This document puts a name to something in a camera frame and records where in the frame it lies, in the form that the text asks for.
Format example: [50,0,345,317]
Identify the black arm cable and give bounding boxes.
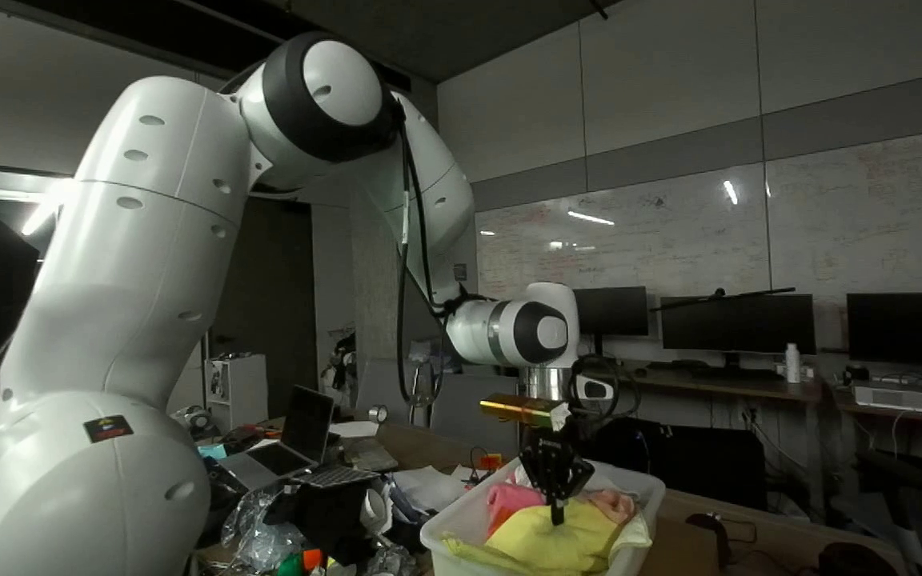
[392,89,464,411]

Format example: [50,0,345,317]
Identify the bright yellow cloth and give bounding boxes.
[477,497,640,576]

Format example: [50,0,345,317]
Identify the white plastic bottle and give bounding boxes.
[782,338,806,388]

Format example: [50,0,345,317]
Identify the white plastic bin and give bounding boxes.
[415,453,670,576]

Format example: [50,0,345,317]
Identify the small white device box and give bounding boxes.
[852,381,922,418]

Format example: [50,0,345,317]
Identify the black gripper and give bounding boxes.
[514,418,600,530]

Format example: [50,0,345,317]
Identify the white cabinet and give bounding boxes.
[205,348,273,431]

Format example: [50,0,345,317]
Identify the black computer monitor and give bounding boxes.
[661,292,819,358]
[573,284,652,343]
[846,292,922,372]

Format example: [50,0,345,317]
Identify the orange printed cloth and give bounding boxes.
[581,483,645,527]

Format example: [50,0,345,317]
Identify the silver open laptop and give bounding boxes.
[218,383,378,497]

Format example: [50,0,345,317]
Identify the white crumpled papers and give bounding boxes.
[387,465,477,520]

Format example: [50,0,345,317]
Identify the wooden office desk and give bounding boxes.
[824,393,922,431]
[587,365,829,409]

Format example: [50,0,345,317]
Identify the crumpled clear plastic bag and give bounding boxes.
[220,483,311,576]

